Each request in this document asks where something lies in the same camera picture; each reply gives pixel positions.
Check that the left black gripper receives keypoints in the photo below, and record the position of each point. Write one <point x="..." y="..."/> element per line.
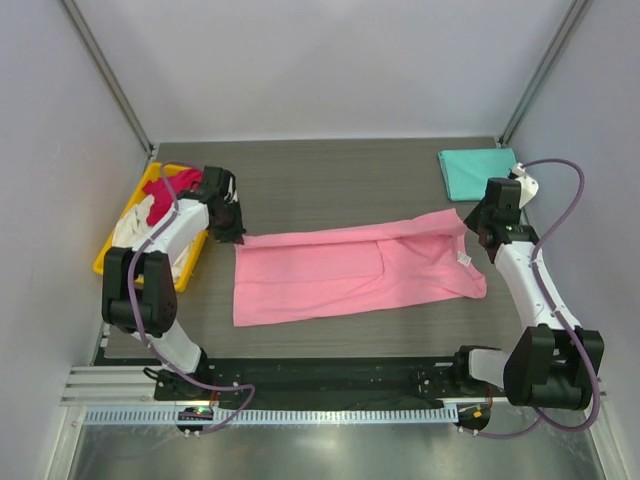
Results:
<point x="236" y="232"/>

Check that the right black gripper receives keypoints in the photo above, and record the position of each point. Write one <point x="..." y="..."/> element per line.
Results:
<point x="472" y="220"/>

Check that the pink t shirt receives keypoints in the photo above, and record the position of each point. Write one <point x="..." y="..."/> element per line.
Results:
<point x="289" y="277"/>

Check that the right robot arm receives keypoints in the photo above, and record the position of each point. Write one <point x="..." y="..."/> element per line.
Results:
<point x="555" y="362"/>

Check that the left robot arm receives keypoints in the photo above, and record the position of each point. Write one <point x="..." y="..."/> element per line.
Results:
<point x="138" y="292"/>

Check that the folded teal t shirt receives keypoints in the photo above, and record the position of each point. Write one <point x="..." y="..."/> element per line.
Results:
<point x="466" y="172"/>

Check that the red t shirt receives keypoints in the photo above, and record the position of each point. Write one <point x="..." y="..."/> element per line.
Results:
<point x="163" y="201"/>

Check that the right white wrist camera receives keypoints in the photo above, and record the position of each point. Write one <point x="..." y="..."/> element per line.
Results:
<point x="528" y="185"/>

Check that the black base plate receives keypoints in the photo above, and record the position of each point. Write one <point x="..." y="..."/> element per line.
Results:
<point x="349" y="384"/>

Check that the slotted cable duct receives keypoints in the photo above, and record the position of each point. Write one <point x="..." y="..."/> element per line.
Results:
<point x="175" y="415"/>

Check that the aluminium front rail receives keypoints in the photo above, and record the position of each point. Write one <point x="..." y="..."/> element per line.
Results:
<point x="140" y="381"/>

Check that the right aluminium frame post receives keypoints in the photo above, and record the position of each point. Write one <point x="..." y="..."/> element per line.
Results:
<point x="560" y="40"/>

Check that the aluminium frame post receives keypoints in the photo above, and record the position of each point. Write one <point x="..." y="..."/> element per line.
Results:
<point x="560" y="40"/>
<point x="101" y="63"/>

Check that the left aluminium frame post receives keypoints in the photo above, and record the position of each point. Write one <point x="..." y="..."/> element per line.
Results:
<point x="101" y="63"/>

